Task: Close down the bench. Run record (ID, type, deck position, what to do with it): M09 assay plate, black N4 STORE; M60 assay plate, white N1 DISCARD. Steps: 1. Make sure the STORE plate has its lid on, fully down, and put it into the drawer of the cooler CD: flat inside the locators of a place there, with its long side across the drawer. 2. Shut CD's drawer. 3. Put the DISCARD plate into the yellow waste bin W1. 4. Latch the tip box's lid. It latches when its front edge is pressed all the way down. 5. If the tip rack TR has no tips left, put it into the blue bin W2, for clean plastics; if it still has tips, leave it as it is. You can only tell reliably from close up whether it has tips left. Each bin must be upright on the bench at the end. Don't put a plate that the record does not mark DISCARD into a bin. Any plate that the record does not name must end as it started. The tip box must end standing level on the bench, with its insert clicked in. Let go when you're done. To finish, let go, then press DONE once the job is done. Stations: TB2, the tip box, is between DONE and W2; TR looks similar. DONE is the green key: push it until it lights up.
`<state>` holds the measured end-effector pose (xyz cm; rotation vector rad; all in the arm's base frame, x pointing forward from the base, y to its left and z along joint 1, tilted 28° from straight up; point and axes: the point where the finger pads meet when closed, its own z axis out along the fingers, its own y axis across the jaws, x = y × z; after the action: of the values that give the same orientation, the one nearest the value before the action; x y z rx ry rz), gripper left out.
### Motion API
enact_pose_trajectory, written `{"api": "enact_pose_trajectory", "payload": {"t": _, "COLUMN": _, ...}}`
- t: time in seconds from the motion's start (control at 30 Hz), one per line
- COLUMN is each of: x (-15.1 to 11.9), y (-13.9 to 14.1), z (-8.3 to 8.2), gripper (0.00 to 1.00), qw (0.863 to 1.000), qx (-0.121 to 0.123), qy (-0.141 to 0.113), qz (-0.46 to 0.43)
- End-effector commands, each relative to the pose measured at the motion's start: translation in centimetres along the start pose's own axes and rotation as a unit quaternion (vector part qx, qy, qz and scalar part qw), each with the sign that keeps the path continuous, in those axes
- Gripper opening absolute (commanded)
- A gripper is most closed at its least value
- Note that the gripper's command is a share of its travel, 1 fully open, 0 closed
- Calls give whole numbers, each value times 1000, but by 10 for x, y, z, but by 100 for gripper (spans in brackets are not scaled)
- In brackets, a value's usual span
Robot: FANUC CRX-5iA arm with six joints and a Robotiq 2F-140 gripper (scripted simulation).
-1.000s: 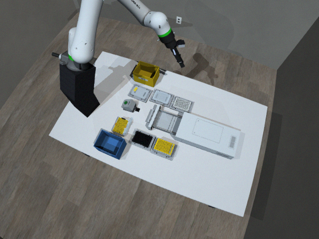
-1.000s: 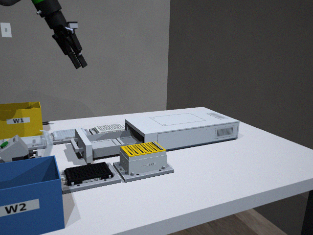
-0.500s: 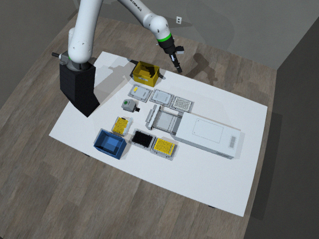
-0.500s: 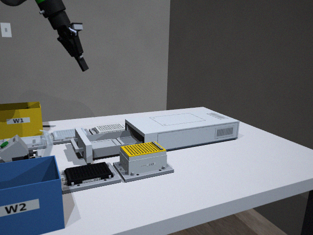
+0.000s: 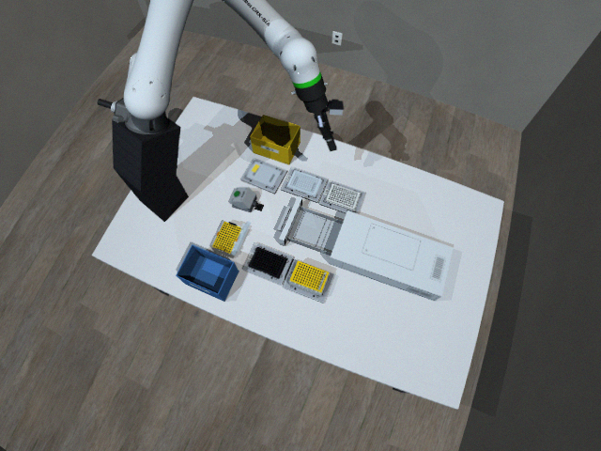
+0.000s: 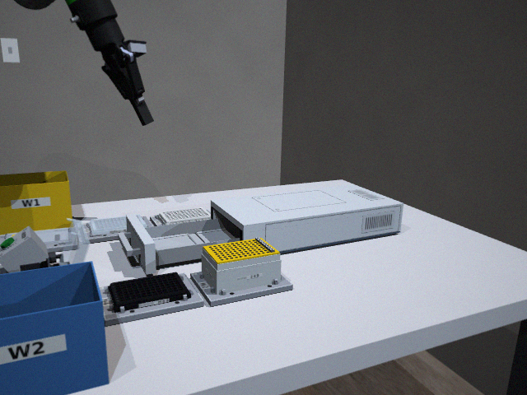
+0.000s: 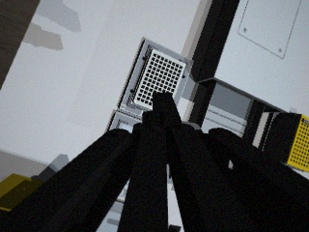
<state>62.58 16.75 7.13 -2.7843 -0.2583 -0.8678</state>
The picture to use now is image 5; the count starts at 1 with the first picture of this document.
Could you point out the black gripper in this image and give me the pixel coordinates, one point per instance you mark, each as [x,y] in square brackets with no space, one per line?
[318,108]

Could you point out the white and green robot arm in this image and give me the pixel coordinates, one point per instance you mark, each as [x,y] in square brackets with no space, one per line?
[147,91]

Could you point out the blue waste bin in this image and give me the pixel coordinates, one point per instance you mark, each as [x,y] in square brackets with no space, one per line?
[209,271]

